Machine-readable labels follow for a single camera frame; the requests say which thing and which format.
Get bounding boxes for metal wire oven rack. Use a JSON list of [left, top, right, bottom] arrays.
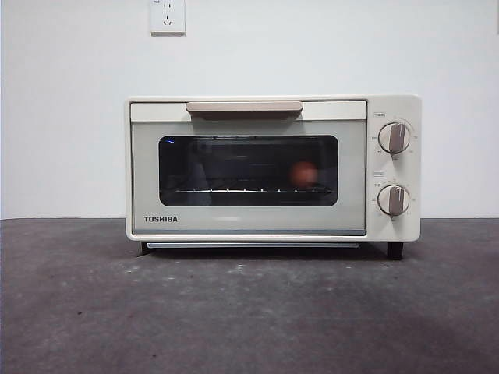
[[173, 188, 334, 195]]

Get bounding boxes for glass oven door with handle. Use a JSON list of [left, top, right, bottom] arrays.
[[129, 100, 367, 237]]

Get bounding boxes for temperature knob with beige grip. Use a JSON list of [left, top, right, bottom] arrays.
[[378, 122, 413, 154]]

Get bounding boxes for cream Toshiba toaster oven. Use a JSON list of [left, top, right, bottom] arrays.
[[124, 95, 423, 261]]

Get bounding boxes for white wall socket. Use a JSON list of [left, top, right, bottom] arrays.
[[150, 0, 186, 37]]

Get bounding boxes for brown egg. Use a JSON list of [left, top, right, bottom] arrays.
[[288, 161, 319, 188]]

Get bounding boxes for metal crumb tray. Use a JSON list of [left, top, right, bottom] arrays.
[[142, 241, 362, 249]]

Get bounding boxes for timer knob with beige grip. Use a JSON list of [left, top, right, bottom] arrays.
[[377, 185, 411, 217]]

